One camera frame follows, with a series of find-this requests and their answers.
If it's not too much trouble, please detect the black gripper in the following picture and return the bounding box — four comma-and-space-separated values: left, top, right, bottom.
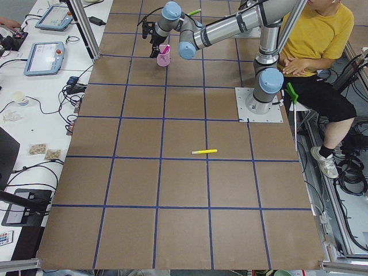
142, 20, 164, 58

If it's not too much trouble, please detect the pink pen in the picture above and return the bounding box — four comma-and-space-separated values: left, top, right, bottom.
161, 44, 170, 55

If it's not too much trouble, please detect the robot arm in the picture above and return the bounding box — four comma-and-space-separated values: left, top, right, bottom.
139, 1, 306, 66
246, 20, 283, 114

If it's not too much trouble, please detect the pink mesh cup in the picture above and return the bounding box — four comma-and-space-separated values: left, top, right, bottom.
156, 45, 170, 67

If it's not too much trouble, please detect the green pen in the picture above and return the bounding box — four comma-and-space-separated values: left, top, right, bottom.
187, 9, 202, 16

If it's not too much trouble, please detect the black power adapter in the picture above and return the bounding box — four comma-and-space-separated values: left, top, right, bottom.
88, 16, 106, 26

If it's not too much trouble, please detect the teach pendant far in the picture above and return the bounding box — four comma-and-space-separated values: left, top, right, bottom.
35, 5, 73, 31

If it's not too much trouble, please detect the teach pendant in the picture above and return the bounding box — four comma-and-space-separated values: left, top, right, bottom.
24, 41, 65, 76
35, 5, 73, 31

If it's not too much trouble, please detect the yellow pen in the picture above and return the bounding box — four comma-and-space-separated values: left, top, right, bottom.
191, 149, 218, 155

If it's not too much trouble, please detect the teach pendant near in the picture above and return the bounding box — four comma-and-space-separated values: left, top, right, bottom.
24, 41, 65, 76

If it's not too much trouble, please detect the white tape roll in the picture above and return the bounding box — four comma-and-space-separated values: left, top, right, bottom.
12, 91, 29, 106

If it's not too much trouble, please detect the person in yellow shirt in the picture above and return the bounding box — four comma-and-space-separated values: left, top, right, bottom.
278, 1, 357, 179

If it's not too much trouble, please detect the black device on stand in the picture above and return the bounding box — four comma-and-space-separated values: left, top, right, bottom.
1, 189, 52, 227

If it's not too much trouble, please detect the aluminium frame post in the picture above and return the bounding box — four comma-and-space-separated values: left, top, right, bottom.
65, 0, 101, 60

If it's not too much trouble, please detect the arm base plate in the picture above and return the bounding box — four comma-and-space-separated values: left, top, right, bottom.
235, 87, 283, 123

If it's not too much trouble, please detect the green handled grabber tool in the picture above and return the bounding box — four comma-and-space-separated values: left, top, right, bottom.
286, 82, 298, 151

